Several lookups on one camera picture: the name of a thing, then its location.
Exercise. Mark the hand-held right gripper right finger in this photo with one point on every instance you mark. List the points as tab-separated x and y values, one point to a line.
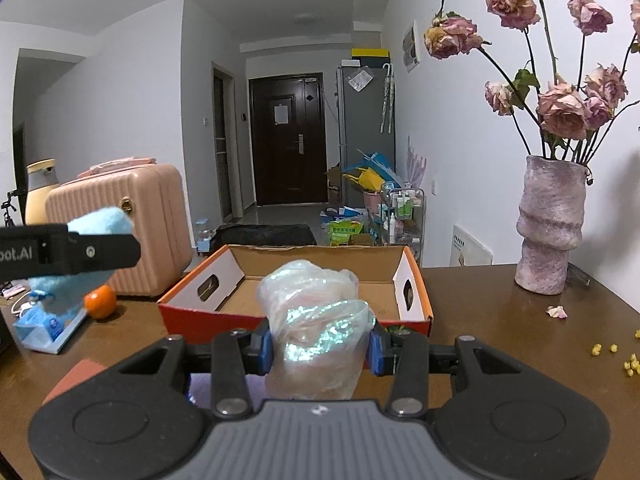
376	356

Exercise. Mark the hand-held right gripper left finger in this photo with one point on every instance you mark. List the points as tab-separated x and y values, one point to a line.
264	355

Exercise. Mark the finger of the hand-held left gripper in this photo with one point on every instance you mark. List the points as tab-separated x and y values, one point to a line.
105	252

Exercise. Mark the light blue fluffy towel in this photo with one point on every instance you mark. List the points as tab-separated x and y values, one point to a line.
100	221

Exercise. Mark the clear plastic bag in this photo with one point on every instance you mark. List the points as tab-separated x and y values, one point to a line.
312	310

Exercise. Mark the purple satin cap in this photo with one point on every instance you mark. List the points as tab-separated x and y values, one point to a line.
201	388

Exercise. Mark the orange cardboard box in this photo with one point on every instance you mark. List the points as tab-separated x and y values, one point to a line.
200	317

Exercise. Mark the pink sponge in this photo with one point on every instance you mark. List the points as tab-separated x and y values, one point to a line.
75	380

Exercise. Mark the black tripod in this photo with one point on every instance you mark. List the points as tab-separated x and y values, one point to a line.
7	210

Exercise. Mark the orange fruit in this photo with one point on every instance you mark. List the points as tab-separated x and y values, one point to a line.
101	302

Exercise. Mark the yellow thermos bottle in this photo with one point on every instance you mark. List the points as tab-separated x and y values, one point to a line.
41	195

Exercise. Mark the pink ribbed suitcase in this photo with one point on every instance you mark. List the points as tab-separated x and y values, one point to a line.
160	210

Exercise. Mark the light blue tissue pack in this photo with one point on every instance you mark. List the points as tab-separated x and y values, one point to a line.
45	330

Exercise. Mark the water bottles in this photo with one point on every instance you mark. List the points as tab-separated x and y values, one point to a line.
204	237

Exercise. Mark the black bag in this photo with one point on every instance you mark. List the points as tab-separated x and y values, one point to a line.
262	237

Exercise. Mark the green snack bag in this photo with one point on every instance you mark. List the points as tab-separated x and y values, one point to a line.
345	234

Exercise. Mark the metal trolley cart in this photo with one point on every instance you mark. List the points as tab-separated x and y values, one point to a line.
402	210

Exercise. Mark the pink bin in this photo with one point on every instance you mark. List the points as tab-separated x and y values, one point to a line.
371	201

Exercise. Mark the brown cardboard box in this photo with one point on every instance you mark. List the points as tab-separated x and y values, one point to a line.
334	185

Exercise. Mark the blue and yellow bags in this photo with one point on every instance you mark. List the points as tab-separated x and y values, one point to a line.
372	172

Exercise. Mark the fallen rose petal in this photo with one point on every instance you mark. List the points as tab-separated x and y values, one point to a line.
557	311

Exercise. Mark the dark brown entrance door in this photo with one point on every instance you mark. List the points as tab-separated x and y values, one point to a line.
300	160

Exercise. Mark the lilac ceramic vase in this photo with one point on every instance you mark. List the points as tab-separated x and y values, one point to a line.
549	225

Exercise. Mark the paper sheet on door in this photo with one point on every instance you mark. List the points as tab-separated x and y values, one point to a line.
281	114

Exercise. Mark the grey refrigerator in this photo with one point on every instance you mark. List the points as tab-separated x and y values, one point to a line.
362	120

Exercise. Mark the scattered yellow crumbs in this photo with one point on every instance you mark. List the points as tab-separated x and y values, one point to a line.
631	362

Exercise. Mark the clear folded umbrella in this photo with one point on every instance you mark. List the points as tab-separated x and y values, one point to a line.
387	100

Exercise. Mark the yellow flat box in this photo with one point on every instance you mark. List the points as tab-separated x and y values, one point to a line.
370	54

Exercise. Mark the interior door frame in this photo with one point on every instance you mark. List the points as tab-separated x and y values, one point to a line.
223	145

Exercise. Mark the white wall socket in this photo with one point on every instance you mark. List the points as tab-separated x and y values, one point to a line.
435	186

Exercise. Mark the wall poster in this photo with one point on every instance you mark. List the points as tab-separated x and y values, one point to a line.
411	47

